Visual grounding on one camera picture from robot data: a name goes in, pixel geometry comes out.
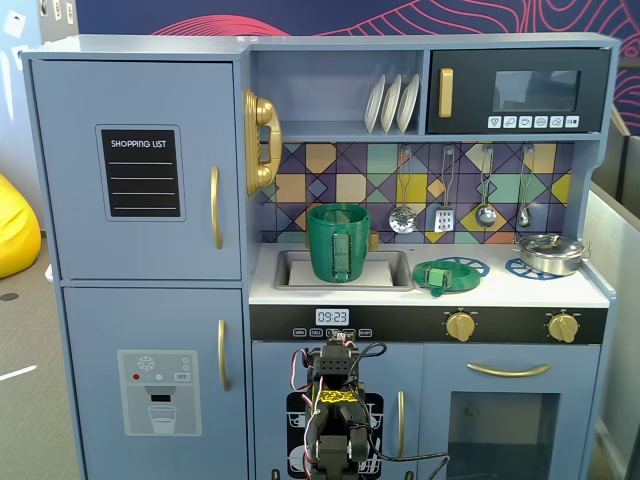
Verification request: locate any green round lid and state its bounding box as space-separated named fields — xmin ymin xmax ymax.
xmin=411 ymin=258 xmax=482 ymax=299

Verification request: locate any gold microwave handle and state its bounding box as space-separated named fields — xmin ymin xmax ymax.
xmin=438 ymin=67 xmax=455 ymax=119

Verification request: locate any steel skimmer spoon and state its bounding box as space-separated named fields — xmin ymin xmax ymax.
xmin=388 ymin=145 xmax=419 ymax=235

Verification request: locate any blue dishwasher door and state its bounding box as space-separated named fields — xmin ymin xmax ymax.
xmin=251 ymin=341 xmax=424 ymax=480

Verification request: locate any red white servo wire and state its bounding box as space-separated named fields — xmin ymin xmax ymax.
xmin=290 ymin=348 xmax=324 ymax=401

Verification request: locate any gold freezer door handle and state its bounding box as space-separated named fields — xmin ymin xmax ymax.
xmin=217 ymin=319 xmax=232 ymax=392

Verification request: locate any gold stove knob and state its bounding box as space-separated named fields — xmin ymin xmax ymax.
xmin=445 ymin=311 xmax=477 ymax=344
xmin=547 ymin=313 xmax=582 ymax=344

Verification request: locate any blue oven door with window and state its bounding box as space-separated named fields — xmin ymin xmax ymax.
xmin=421 ymin=343 xmax=602 ymax=480

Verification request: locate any black shopping list board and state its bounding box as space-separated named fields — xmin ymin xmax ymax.
xmin=95 ymin=124 xmax=187 ymax=223

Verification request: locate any grey toy sink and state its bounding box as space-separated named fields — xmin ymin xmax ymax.
xmin=272 ymin=249 xmax=416 ymax=293

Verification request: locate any gold fridge door handle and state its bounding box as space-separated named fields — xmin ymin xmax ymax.
xmin=209 ymin=165 xmax=224 ymax=250

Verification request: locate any blue freezer door with dispenser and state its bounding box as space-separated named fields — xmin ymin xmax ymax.
xmin=62 ymin=287 xmax=250 ymax=480

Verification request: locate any steel ladle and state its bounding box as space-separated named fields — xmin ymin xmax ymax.
xmin=474 ymin=144 xmax=498 ymax=228

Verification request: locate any white toy plate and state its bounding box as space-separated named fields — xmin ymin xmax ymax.
xmin=364 ymin=74 xmax=387 ymax=134
xmin=396 ymin=73 xmax=421 ymax=134
xmin=380 ymin=74 xmax=403 ymax=134

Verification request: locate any black cable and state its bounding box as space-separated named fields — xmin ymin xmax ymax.
xmin=349 ymin=341 xmax=451 ymax=480

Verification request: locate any tall blue fridge door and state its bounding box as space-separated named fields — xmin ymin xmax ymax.
xmin=30 ymin=59 xmax=242 ymax=281

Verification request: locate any small steel spoon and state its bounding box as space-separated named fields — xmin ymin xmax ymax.
xmin=516 ymin=144 xmax=536 ymax=230

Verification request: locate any black microwave door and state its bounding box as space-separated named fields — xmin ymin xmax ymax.
xmin=426 ymin=48 xmax=613 ymax=135

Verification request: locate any yellow bean bag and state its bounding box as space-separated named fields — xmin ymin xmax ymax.
xmin=0 ymin=172 xmax=43 ymax=280

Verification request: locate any steel slotted spatula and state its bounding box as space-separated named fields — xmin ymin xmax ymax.
xmin=433 ymin=145 xmax=457 ymax=234

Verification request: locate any green plastic container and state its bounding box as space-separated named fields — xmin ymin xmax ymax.
xmin=306 ymin=202 xmax=373 ymax=283

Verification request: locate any gold dishwasher door handle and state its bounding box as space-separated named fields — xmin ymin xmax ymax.
xmin=396 ymin=390 xmax=407 ymax=459

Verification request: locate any gold toy telephone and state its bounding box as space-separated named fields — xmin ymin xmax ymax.
xmin=243 ymin=88 xmax=284 ymax=197

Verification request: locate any blue toy kitchen unit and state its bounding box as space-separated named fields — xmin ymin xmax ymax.
xmin=19 ymin=32 xmax=621 ymax=480

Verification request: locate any gold oven door handle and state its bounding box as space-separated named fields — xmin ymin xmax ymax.
xmin=466 ymin=362 xmax=553 ymax=379

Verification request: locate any grey partition panel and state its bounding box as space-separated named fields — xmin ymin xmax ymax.
xmin=583 ymin=134 xmax=640 ymax=480

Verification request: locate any steel pot with lid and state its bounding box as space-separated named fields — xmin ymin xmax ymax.
xmin=511 ymin=232 xmax=593 ymax=277

